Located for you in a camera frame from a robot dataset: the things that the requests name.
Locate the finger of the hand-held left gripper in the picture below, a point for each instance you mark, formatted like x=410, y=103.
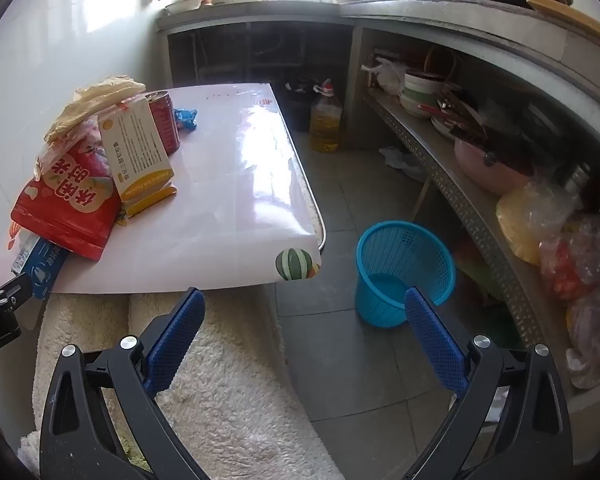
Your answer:
x=15, y=290

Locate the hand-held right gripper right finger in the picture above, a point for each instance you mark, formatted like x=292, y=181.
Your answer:
x=437, y=345

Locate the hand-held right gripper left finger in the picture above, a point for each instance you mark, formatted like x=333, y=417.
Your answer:
x=177, y=340

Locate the blue and white box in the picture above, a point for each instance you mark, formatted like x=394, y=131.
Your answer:
x=45, y=270

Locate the blue plastic wastebasket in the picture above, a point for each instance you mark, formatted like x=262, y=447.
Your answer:
x=380, y=290

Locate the red snack bag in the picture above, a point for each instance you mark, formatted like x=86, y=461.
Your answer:
x=65, y=210

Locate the yellow and white carton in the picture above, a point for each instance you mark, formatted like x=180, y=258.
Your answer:
x=135, y=150

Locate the crinkled beige plastic bag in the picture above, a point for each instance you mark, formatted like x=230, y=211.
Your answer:
x=95, y=97

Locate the red drink can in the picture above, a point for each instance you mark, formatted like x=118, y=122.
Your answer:
x=166, y=125

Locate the small blue wrapper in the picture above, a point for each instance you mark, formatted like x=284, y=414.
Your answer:
x=185, y=119

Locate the yellow plastic bag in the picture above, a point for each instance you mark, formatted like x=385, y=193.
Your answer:
x=520, y=225

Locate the clear bag with red contents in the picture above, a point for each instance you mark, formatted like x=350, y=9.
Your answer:
x=570, y=270

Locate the pink basin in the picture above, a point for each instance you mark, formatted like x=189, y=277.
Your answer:
x=485, y=170

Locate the crumpled white paper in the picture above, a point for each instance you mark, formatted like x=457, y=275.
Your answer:
x=400, y=160

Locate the pile of dark kitchen utensils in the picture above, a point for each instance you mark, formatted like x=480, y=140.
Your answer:
x=475, y=120

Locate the cooking oil bottle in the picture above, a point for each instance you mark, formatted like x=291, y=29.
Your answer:
x=325, y=130

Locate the white plastic bag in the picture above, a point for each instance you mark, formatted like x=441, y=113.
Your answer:
x=387, y=77

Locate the white dish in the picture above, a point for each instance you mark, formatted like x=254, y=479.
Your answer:
x=182, y=6

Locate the wooden cutting board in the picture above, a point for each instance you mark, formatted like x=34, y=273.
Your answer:
x=570, y=15

